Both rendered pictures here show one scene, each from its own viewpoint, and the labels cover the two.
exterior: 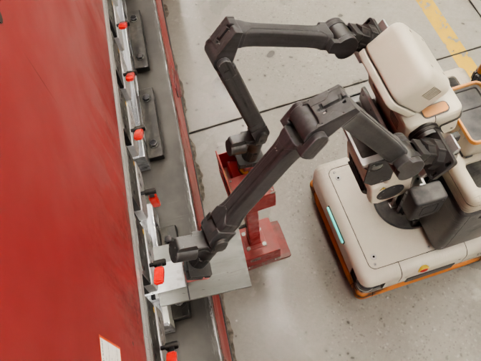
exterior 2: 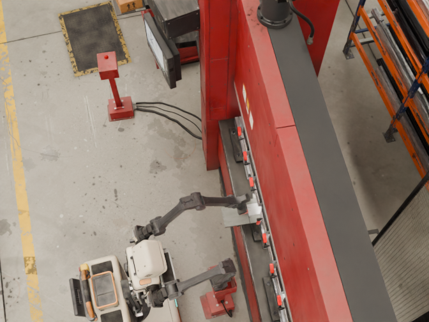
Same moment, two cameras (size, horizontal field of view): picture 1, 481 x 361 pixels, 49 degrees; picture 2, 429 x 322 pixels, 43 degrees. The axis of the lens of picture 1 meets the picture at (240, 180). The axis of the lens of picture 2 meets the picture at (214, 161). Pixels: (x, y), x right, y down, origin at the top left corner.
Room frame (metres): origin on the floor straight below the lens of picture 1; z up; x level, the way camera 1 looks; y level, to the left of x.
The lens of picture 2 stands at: (1.91, -0.20, 4.58)
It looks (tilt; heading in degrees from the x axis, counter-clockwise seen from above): 63 degrees down; 174
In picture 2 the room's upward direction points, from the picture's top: 1 degrees clockwise
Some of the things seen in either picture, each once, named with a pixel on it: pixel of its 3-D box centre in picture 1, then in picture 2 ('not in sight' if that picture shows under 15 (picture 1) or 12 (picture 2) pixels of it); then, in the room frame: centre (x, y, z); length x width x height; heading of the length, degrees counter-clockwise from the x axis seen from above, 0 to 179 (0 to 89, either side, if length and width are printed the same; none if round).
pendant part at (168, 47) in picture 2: not in sight; (164, 50); (-0.66, -0.29, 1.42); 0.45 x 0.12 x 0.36; 19
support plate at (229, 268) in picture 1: (200, 266); (240, 213); (0.49, 0.15, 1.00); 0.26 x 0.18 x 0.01; 94
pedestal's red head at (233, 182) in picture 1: (246, 178); (221, 278); (0.88, -0.02, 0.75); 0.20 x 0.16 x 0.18; 11
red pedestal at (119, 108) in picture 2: not in sight; (113, 87); (-1.09, -0.80, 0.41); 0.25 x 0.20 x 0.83; 94
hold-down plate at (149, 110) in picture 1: (151, 123); (271, 298); (1.09, 0.29, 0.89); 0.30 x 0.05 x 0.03; 4
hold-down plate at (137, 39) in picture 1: (137, 40); not in sight; (1.49, 0.32, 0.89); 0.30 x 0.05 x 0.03; 4
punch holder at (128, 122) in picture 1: (114, 125); (276, 248); (0.85, 0.33, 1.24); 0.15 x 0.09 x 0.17; 4
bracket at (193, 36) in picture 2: not in sight; (192, 54); (-0.79, -0.07, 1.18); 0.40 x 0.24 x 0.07; 4
